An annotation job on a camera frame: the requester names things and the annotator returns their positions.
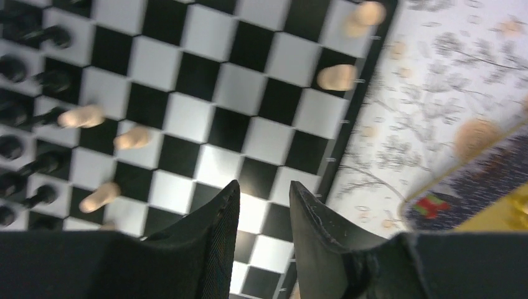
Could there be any gold tin box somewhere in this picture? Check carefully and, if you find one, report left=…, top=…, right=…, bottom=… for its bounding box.
left=399, top=122, right=527, bottom=230

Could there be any black white chess board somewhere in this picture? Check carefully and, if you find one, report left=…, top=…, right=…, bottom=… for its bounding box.
left=1, top=1, right=397, bottom=298

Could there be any white chess piece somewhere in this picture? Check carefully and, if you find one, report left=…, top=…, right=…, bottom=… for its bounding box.
left=113, top=126, right=151, bottom=150
left=78, top=182, right=121, bottom=213
left=57, top=105, right=105, bottom=128
left=317, top=64, right=357, bottom=91

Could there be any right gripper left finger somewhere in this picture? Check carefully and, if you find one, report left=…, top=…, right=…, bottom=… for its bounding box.
left=1, top=180, right=240, bottom=298

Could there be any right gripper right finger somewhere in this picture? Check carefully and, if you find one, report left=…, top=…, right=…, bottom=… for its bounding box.
left=290, top=181, right=527, bottom=298

